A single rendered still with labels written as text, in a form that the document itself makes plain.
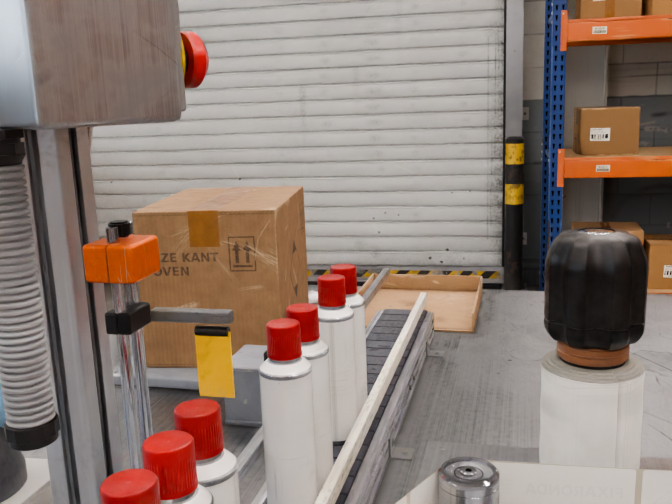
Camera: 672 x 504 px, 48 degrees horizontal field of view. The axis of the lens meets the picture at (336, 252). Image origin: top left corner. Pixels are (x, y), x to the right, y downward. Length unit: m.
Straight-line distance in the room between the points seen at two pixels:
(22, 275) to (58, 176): 0.12
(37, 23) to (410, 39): 4.47
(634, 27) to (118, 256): 3.79
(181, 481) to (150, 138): 4.91
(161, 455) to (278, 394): 0.25
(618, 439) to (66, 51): 0.51
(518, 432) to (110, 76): 0.79
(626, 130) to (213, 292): 3.30
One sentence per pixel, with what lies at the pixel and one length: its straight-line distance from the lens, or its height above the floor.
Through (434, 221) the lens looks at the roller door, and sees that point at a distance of 4.95.
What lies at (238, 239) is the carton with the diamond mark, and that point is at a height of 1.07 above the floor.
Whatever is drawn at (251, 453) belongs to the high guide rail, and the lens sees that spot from 0.75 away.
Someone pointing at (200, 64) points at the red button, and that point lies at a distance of 0.52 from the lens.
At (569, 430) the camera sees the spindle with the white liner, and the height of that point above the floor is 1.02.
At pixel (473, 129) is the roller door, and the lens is 4.86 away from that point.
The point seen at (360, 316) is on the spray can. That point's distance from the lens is 0.95.
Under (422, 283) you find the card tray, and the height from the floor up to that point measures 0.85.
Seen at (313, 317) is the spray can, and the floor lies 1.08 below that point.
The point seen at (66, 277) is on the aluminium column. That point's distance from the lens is 0.63.
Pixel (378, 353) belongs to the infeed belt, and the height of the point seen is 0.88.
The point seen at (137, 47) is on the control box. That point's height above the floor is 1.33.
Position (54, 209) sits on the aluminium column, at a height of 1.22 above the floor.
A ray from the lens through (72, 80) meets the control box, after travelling 0.47.
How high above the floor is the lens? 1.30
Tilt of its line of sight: 12 degrees down
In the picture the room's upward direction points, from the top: 2 degrees counter-clockwise
